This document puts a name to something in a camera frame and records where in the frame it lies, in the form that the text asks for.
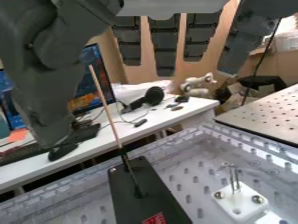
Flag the dark grey five-finger robot hand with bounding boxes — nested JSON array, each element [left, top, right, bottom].
[[0, 0, 298, 150]]

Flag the computer screen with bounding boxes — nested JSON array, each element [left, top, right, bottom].
[[0, 43, 117, 132]]

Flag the thin stick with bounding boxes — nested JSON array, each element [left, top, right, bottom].
[[86, 64, 145, 199]]

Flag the black keyboard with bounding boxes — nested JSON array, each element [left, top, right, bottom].
[[0, 122, 102, 167]]

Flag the black headphones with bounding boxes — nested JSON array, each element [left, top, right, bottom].
[[120, 86, 166, 115]]

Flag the black mouse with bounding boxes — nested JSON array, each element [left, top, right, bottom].
[[47, 142, 80, 162]]

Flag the white desk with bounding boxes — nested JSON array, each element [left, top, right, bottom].
[[0, 95, 221, 193]]

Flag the small white jointed device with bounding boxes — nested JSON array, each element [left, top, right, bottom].
[[178, 72, 219, 99]]

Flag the clear box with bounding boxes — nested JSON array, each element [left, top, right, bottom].
[[0, 121, 298, 224]]

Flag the black plate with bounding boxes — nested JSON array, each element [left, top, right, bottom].
[[106, 155, 193, 224]]

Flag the small white block with screws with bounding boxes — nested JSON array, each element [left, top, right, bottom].
[[211, 180, 270, 223]]

